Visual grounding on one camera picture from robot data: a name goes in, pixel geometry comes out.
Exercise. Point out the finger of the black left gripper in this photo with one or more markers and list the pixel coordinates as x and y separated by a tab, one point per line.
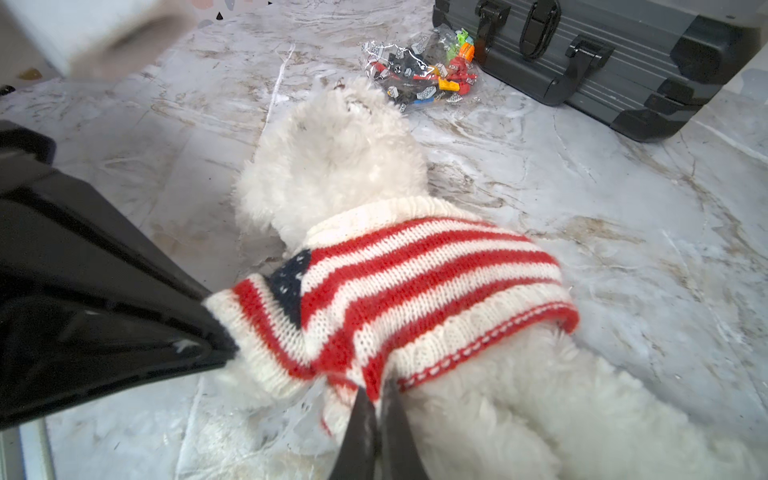
57	353
66	235

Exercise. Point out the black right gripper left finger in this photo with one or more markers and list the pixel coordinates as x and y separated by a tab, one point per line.
357	456

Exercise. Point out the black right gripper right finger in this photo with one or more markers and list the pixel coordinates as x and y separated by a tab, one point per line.
399	456

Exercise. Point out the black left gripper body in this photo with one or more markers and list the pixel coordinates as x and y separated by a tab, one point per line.
26	156

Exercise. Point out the red white striped knitted sweater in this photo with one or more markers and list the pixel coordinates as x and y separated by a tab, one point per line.
402	289

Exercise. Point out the white teddy bear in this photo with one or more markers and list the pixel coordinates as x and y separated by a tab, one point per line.
533	405

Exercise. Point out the bag of colourful small parts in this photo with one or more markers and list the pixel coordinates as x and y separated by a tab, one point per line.
434	67

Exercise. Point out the dark grey hard case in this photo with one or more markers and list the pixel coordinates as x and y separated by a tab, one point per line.
643	68

